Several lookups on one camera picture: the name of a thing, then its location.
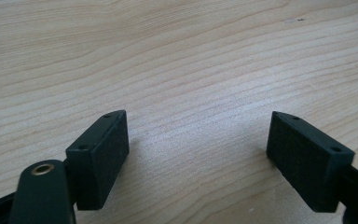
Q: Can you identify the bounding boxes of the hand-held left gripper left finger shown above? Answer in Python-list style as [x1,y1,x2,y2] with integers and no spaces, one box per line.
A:
[65,109,131,211]

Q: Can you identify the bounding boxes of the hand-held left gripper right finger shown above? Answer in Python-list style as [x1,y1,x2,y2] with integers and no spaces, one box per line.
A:
[266,110,356,214]

